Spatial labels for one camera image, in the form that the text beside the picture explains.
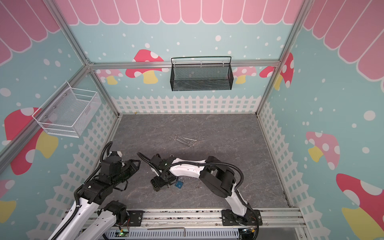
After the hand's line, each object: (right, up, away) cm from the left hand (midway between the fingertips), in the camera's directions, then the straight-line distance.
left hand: (139, 166), depth 77 cm
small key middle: (+30, -14, +8) cm, 34 cm away
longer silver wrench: (+20, +10, +25) cm, 34 cm away
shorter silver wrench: (+16, +13, +28) cm, 35 cm away
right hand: (+9, -12, +6) cm, 16 cm away
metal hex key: (+25, +12, +28) cm, 40 cm away
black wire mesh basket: (+33, +55, +17) cm, 66 cm away
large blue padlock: (+20, -12, +8) cm, 25 cm away
